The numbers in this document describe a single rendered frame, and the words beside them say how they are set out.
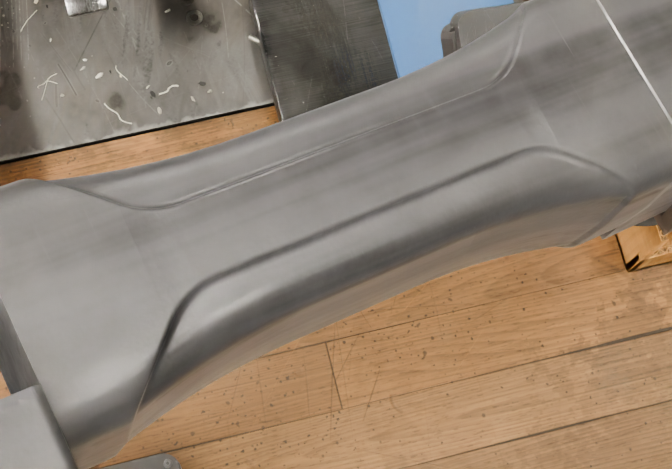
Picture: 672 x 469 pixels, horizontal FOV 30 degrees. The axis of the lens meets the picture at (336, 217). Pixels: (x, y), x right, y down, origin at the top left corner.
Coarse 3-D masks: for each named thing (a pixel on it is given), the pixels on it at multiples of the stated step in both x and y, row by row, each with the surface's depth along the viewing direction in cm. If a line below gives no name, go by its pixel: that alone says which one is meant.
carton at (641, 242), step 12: (636, 228) 73; (648, 228) 71; (624, 240) 75; (636, 240) 73; (648, 240) 71; (660, 240) 69; (624, 252) 76; (636, 252) 73; (648, 252) 72; (660, 252) 73; (636, 264) 74; (648, 264) 75
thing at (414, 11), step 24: (384, 0) 65; (408, 0) 66; (432, 0) 66; (456, 0) 66; (480, 0) 66; (504, 0) 66; (384, 24) 65; (408, 24) 65; (432, 24) 65; (408, 48) 65; (432, 48) 65; (408, 72) 64
